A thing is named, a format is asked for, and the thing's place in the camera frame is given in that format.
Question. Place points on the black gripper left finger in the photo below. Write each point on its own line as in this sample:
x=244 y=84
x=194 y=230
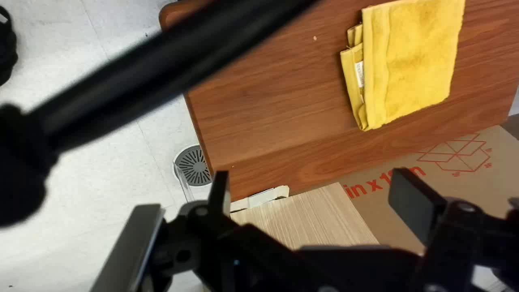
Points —
x=138 y=244

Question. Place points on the light wood panel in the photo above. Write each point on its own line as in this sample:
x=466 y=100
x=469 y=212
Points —
x=314 y=220

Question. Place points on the round grey floor drain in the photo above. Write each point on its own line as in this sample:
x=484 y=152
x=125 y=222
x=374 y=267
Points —
x=192 y=165

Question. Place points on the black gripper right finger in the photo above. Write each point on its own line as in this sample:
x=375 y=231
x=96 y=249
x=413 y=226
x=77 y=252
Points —
x=414 y=204

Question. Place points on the brown cardboard board red print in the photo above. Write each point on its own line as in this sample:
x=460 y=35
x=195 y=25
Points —
x=455 y=173

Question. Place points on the black round object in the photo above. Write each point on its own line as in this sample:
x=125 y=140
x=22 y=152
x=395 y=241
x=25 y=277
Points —
x=5 y=50

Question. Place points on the mustard yellow towel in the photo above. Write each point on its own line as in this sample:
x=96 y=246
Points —
x=411 y=59

